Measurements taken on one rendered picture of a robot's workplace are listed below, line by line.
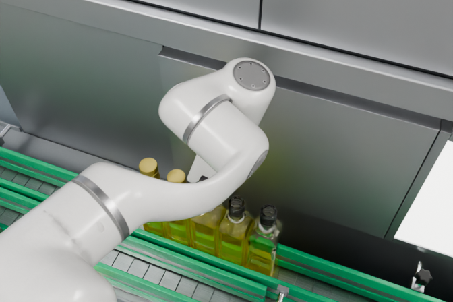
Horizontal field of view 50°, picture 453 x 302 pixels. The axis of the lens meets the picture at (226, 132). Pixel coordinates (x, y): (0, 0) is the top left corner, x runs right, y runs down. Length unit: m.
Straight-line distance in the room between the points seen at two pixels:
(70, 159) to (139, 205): 0.80
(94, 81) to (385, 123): 0.59
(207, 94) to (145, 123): 0.50
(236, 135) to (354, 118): 0.29
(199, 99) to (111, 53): 0.42
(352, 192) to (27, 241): 0.63
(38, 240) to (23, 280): 0.04
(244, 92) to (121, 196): 0.20
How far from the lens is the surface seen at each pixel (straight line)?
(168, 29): 0.81
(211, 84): 0.59
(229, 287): 1.04
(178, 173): 0.87
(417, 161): 0.85
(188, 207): 0.52
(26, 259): 0.47
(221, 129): 0.55
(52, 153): 1.33
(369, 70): 0.74
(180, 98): 0.57
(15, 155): 1.24
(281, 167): 0.94
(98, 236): 0.50
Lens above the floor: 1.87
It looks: 50 degrees down
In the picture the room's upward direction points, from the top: straight up
